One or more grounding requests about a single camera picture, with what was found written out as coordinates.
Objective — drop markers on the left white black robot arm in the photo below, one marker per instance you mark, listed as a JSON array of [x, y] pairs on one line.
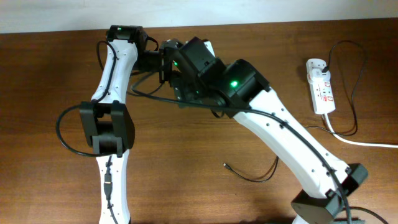
[[106, 122]]

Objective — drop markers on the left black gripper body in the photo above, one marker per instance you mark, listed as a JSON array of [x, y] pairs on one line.
[[165, 61]]

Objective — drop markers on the white power strip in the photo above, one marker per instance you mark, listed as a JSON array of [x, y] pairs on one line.
[[321, 92]]

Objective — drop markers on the white USB charger plug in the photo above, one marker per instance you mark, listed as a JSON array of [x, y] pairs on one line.
[[318, 75]]

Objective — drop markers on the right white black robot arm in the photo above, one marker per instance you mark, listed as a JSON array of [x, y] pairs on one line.
[[243, 94]]

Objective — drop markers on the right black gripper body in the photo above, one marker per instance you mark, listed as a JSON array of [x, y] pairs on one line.
[[185, 94]]

